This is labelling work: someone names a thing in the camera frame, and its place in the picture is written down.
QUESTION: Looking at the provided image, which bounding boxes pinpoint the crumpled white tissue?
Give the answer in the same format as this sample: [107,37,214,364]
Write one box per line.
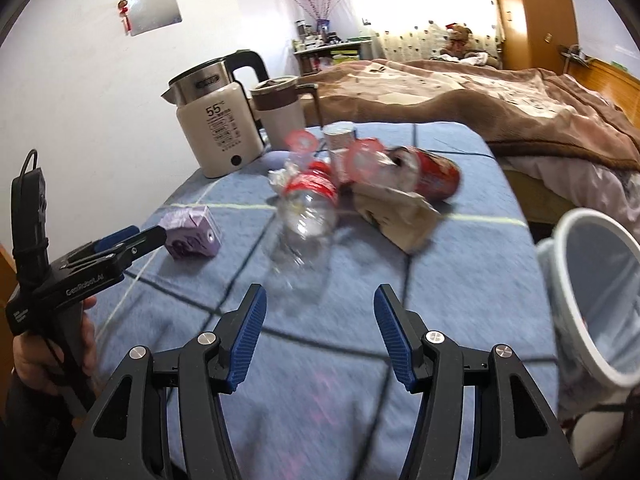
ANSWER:
[267,167,294,194]

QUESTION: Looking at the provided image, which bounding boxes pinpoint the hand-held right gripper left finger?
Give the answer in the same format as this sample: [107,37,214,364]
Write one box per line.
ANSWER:
[60,284,268,480]

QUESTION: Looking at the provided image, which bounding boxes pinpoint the white trash bin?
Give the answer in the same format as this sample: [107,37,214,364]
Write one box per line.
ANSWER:
[535,207,640,431]

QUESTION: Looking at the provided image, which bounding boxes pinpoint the wooden headboard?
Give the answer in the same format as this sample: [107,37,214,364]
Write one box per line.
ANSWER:
[575,55,640,111]

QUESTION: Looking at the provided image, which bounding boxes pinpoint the red soda can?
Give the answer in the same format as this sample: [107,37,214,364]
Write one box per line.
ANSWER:
[387,146,462,203]

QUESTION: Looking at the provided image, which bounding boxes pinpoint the person's left forearm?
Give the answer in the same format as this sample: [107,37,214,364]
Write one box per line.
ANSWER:
[4,375,93,480]

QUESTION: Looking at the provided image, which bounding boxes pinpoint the decorative purple branches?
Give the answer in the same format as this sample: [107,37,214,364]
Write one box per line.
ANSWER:
[292,0,351,23]

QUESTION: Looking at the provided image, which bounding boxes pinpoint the clear cup with red lid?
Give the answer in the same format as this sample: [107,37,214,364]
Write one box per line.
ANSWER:
[285,129,318,173]
[331,139,401,188]

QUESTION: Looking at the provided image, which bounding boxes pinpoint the clear bottle with red label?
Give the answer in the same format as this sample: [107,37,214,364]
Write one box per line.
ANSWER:
[267,160,342,306]

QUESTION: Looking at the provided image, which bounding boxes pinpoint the person's left hand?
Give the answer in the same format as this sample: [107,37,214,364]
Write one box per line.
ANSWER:
[11,295,98,398]

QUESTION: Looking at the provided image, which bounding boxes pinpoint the silver wall sheet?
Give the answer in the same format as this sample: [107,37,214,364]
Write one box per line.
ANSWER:
[120,0,182,37]

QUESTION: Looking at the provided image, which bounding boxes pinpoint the purple cloth bundle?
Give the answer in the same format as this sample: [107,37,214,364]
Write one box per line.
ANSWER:
[159,205,222,260]

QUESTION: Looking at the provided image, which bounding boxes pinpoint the brown bed blanket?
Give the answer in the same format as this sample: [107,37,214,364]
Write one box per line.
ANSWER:
[300,57,640,171]

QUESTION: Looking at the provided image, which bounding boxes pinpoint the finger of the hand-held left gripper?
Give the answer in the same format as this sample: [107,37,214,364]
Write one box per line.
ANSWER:
[65,225,142,266]
[67,225,168,277]

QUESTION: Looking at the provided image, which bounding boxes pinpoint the cluttered shelf unit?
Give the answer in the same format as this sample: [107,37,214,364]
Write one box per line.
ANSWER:
[292,35,376,76]

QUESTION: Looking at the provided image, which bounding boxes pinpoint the white paper cup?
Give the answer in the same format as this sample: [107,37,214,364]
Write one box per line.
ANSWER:
[321,122,358,153]

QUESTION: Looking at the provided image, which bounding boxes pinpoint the dotted window curtain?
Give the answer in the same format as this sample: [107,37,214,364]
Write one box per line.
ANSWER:
[350,0,503,61]

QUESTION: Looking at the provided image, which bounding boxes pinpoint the brown teddy bear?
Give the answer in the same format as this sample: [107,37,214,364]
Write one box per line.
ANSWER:
[440,24,501,61]

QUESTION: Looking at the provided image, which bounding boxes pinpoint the metal wire rack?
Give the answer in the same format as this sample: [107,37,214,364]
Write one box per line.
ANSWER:
[559,44,596,63]

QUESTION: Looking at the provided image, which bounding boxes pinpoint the wooden wardrobe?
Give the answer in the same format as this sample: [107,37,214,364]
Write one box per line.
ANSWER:
[487,0,581,73]

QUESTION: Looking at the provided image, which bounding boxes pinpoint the pink bed sheet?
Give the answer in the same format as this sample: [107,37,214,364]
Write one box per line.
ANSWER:
[500,152,640,241]

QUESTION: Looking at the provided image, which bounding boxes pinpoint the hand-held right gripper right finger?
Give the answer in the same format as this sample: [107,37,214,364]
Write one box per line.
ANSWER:
[374,284,583,480]

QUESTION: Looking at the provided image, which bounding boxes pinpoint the white electric kettle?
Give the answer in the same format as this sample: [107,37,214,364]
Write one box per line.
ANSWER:
[161,50,268,179]

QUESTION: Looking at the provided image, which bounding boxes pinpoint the blue checked table cloth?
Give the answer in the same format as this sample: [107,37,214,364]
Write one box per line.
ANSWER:
[95,121,561,480]

